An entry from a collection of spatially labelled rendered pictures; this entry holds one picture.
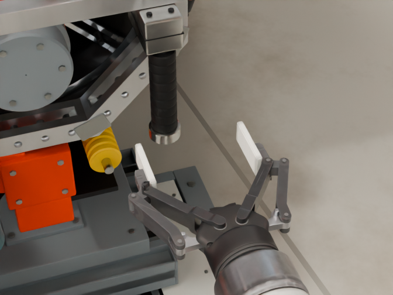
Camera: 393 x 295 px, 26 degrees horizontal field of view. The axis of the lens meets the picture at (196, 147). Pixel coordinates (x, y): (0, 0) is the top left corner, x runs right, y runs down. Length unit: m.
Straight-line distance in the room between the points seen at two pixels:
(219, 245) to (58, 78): 0.37
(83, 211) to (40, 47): 0.74
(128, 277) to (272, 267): 0.92
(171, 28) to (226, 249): 0.30
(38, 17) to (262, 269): 0.41
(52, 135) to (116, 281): 0.46
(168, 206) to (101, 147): 0.53
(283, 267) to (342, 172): 1.35
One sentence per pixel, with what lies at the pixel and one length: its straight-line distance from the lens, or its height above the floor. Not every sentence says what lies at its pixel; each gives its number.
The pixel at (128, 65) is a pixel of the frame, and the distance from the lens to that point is 1.42.
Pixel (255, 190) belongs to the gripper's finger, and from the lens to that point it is 0.98.
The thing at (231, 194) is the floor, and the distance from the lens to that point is 2.13.
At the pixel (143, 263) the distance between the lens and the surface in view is 1.81.
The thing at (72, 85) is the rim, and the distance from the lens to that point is 1.47.
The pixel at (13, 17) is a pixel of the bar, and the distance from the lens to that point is 1.04.
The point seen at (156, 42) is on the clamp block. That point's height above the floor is 0.92.
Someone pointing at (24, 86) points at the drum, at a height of 0.83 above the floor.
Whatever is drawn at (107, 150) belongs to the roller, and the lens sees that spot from 1.48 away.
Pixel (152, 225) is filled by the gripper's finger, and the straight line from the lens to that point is 0.96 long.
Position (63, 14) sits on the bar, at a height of 0.96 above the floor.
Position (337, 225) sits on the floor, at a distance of 2.09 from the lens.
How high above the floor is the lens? 1.56
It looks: 44 degrees down
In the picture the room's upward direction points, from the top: straight up
